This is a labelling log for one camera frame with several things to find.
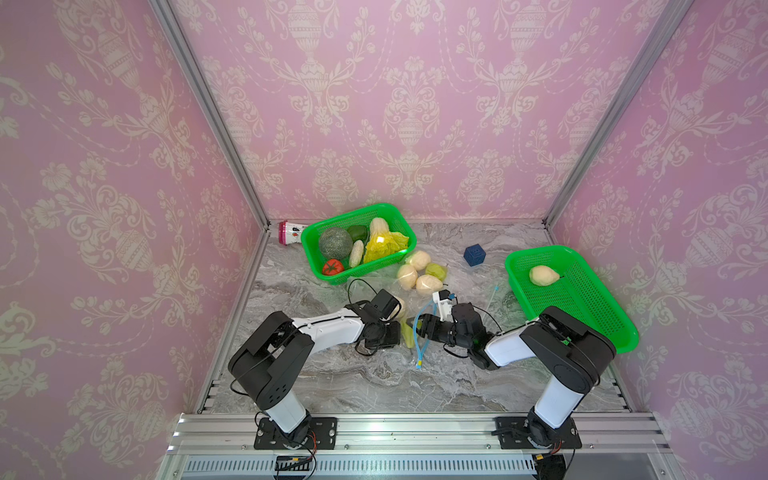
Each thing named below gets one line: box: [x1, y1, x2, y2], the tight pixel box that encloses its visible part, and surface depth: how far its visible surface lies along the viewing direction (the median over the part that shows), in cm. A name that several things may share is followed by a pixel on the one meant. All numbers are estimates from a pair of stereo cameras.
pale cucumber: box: [349, 240, 364, 268], surface depth 108 cm
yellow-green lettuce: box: [363, 231, 410, 264], surface depth 108 cm
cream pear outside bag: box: [409, 250, 431, 271], surface depth 105 cm
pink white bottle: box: [278, 220, 308, 245], surface depth 111 cm
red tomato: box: [322, 259, 345, 276], surface depth 102 cm
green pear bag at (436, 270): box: [425, 263, 448, 282], surface depth 102 cm
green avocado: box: [347, 224, 370, 248], surface depth 115 cm
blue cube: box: [463, 244, 487, 267], surface depth 108 cm
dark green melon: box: [320, 227, 353, 260], surface depth 103 cm
